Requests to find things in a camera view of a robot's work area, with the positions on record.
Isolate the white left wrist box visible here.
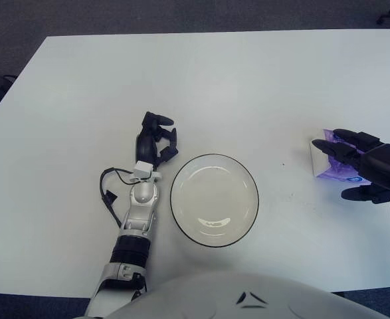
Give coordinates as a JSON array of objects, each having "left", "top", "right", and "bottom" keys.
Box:
[{"left": 134, "top": 161, "right": 154, "bottom": 179}]

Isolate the white plate with black rim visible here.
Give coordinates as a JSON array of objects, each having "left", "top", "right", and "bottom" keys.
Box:
[{"left": 169, "top": 154, "right": 260, "bottom": 249}]

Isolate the purple tissue paper pack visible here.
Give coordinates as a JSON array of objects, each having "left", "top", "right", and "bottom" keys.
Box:
[{"left": 309, "top": 128, "right": 371, "bottom": 183}]

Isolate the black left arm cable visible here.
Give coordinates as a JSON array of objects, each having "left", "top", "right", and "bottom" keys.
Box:
[{"left": 100, "top": 167, "right": 139, "bottom": 229}]

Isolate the grey robot torso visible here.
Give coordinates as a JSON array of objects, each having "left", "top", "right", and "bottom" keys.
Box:
[{"left": 104, "top": 270, "right": 390, "bottom": 319}]

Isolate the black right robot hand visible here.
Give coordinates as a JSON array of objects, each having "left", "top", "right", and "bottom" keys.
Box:
[{"left": 310, "top": 128, "right": 390, "bottom": 204}]

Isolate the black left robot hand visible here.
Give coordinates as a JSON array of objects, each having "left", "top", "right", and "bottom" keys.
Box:
[{"left": 134, "top": 112, "right": 181, "bottom": 169}]

